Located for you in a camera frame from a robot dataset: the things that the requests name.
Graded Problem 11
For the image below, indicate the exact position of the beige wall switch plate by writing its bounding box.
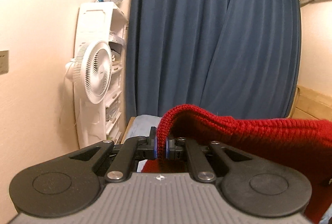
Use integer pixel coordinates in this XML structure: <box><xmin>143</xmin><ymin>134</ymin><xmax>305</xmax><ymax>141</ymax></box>
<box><xmin>0</xmin><ymin>50</ymin><xmax>9</xmax><ymax>75</ymax></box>

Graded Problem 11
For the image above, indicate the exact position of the white shelf unit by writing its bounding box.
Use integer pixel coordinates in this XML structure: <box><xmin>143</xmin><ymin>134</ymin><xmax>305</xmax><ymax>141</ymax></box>
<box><xmin>74</xmin><ymin>2</ymin><xmax>128</xmax><ymax>143</ymax></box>

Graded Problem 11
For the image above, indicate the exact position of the red knitted sweater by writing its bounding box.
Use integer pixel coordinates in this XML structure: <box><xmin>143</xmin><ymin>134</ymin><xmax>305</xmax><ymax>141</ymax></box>
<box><xmin>142</xmin><ymin>104</ymin><xmax>331</xmax><ymax>223</ymax></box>

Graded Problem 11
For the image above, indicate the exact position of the light blue bed sheet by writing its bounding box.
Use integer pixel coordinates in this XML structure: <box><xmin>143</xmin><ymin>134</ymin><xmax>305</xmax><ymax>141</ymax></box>
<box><xmin>121</xmin><ymin>115</ymin><xmax>161</xmax><ymax>173</ymax></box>

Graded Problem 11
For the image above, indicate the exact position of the white standing fan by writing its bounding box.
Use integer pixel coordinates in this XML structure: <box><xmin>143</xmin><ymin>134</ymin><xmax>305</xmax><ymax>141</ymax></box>
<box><xmin>65</xmin><ymin>41</ymin><xmax>112</xmax><ymax>148</ymax></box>

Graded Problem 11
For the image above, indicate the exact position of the dark blue curtain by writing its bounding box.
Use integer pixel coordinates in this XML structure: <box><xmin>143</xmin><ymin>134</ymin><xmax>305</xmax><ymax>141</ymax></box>
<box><xmin>125</xmin><ymin>0</ymin><xmax>301</xmax><ymax>119</ymax></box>

